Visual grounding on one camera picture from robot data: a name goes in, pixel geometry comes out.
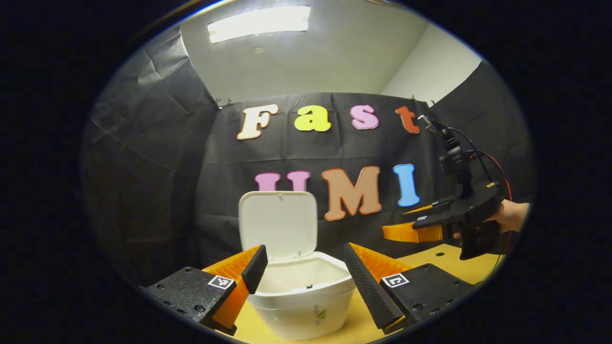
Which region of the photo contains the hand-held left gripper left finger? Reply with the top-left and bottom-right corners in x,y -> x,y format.
143,245 -> 268,336

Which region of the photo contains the red cable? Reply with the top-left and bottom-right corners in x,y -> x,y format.
473,150 -> 514,239

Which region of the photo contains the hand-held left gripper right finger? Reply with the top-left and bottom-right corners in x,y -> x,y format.
343,242 -> 476,335

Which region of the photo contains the black backdrop cloth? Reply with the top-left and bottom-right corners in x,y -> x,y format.
81,24 -> 535,287

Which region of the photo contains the black cable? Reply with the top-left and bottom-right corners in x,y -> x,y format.
447,127 -> 494,183

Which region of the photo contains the ceiling light panel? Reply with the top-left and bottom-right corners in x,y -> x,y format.
208,6 -> 311,44

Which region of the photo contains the white desktop garbage bin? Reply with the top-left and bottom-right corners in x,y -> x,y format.
238,191 -> 357,341

